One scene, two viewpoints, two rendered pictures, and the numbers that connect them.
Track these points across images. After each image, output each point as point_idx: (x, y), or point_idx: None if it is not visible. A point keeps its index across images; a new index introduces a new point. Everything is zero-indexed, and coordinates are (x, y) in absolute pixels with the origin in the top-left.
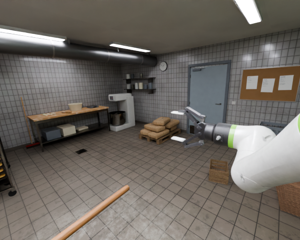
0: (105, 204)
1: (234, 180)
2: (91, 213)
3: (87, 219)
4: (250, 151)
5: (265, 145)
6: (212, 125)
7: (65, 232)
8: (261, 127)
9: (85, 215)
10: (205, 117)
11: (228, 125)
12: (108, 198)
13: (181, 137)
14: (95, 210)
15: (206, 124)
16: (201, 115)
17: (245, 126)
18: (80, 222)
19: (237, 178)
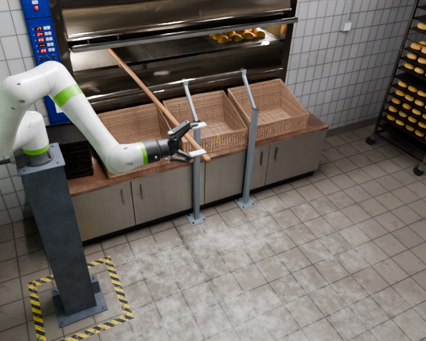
0: (194, 145)
1: None
2: (189, 139)
3: (186, 138)
4: None
5: (101, 122)
6: (158, 140)
7: None
8: (118, 145)
9: (188, 136)
10: (168, 133)
11: (144, 141)
12: (198, 146)
13: (197, 154)
14: (191, 141)
15: (165, 139)
16: (170, 130)
17: (131, 145)
18: (185, 134)
19: None
